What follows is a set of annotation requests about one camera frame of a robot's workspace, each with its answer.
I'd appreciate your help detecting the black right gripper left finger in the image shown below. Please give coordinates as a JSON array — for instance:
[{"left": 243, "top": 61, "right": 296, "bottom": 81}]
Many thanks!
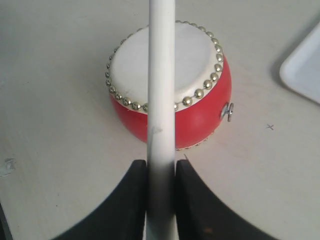
[{"left": 56, "top": 159, "right": 148, "bottom": 240}]

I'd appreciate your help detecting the red small drum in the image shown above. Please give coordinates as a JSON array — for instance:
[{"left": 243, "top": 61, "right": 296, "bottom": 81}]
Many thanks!
[{"left": 105, "top": 20, "right": 234, "bottom": 150}]

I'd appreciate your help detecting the white drumstick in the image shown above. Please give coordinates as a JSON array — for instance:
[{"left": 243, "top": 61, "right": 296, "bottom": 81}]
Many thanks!
[{"left": 146, "top": 0, "right": 176, "bottom": 240}]

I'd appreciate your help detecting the white rectangular tray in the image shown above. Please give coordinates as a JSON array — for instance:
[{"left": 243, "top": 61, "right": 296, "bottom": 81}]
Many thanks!
[{"left": 279, "top": 24, "right": 320, "bottom": 104}]

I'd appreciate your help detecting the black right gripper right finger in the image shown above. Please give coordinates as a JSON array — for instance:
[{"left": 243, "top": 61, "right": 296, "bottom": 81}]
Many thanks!
[{"left": 174, "top": 159, "right": 274, "bottom": 240}]

